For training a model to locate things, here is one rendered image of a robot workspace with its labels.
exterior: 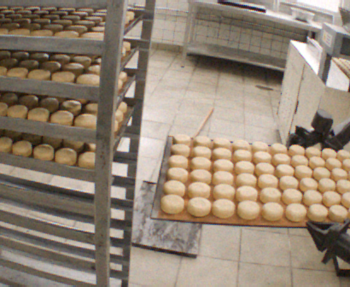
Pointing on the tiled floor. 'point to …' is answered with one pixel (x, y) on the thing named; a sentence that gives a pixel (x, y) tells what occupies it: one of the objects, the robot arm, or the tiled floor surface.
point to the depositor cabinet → (308, 93)
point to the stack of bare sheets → (161, 228)
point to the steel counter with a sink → (241, 49)
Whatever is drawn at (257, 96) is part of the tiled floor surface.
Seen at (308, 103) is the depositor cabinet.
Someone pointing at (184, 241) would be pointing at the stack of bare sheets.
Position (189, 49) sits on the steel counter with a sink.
